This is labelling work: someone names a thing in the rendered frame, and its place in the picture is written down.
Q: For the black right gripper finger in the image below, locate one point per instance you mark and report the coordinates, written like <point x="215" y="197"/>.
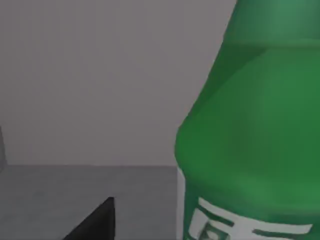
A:
<point x="100" y="222"/>

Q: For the green bottle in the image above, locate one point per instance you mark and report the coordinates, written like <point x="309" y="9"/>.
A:
<point x="250" y="140"/>

